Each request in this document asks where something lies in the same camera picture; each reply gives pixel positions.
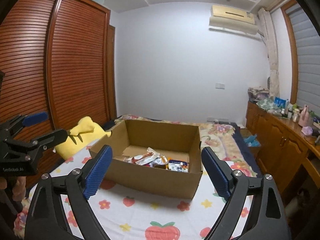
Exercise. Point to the white wall switch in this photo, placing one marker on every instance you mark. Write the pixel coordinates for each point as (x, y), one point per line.
(220, 86)

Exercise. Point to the wall air conditioner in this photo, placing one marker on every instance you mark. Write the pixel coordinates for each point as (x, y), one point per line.
(233, 19)

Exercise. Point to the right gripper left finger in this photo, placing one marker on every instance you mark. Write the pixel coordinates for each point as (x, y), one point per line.
(46, 217)

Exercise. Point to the pink water bottle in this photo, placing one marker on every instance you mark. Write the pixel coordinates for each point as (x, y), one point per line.
(304, 116)

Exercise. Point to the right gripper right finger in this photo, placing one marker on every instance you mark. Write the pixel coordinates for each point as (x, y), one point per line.
(266, 218)

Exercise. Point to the brown louvered wardrobe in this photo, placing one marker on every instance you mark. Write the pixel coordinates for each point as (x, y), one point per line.
(57, 57)

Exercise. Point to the wooden sideboard cabinet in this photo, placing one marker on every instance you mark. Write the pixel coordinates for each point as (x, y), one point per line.
(284, 148)

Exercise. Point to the yellow Pikachu plush toy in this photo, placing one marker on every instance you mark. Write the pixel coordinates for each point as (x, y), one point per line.
(84, 133)

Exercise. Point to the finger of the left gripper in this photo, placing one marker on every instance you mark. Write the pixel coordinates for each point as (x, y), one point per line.
(15, 125)
(12, 149)

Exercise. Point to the beige curtain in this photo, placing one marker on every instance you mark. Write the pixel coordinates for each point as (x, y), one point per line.
(272, 50)

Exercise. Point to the white red snack pouch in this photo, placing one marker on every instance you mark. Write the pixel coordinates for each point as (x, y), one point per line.
(151, 159)

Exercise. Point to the folded clothes pile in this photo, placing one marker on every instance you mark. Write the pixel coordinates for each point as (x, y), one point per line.
(258, 93)

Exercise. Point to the grey window blind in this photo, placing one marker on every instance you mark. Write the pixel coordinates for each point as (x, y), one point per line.
(304, 44)

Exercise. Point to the brown cardboard box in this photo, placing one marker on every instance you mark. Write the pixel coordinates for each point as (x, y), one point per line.
(176, 141)

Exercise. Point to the strawberry print table cloth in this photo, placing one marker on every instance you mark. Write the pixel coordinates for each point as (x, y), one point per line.
(129, 214)

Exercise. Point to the blue box on sideboard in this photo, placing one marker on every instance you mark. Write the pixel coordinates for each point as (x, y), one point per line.
(280, 103)

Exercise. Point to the white blue snack packet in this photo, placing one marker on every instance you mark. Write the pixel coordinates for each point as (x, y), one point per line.
(177, 165)

